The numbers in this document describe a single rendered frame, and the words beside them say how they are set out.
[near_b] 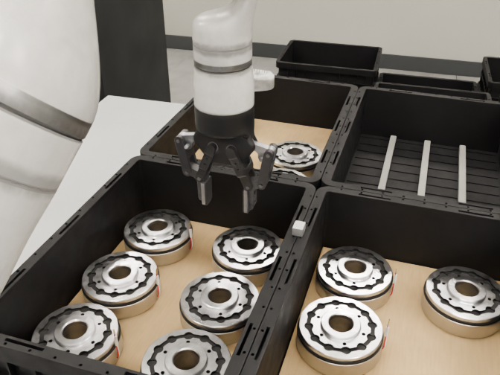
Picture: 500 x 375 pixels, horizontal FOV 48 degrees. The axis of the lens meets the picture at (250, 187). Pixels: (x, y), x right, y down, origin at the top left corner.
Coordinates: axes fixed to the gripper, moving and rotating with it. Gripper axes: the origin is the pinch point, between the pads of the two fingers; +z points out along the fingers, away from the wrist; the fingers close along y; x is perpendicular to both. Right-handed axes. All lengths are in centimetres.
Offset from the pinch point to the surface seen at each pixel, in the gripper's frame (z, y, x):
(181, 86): 95, -126, 242
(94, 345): 7.7, -7.8, -23.3
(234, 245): 7.3, 1.4, -1.1
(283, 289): 0.9, 12.2, -14.3
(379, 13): 59, -16, 317
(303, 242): 0.9, 12.2, -5.2
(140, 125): 24, -48, 59
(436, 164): 11.3, 27.6, 39.1
